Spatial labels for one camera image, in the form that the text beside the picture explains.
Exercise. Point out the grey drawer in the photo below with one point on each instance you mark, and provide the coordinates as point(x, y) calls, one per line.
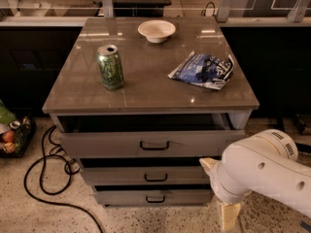
point(153, 195)
point(150, 135)
point(143, 170)

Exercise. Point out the white bowl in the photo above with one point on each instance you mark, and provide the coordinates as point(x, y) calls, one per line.
point(156, 31)

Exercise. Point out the dark background table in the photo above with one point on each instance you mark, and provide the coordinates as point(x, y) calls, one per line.
point(133, 8)

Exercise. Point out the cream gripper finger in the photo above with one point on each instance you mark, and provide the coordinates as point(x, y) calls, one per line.
point(229, 215)
point(207, 164)

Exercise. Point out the green soda can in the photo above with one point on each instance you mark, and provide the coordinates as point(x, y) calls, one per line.
point(109, 63)

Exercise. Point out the grey top drawer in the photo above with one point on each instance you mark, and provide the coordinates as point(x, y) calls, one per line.
point(150, 135)

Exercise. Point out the black basket with fruit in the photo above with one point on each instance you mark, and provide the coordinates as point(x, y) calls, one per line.
point(15, 133)

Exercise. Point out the grey drawer cabinet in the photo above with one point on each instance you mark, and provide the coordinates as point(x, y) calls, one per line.
point(79, 91)

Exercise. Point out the blue white chip bag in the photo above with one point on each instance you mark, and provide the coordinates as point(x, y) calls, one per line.
point(204, 70)

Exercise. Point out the grey bottom drawer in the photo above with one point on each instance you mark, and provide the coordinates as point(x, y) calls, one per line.
point(153, 195)

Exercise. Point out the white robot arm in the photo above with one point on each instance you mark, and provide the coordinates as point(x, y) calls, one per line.
point(265, 163)

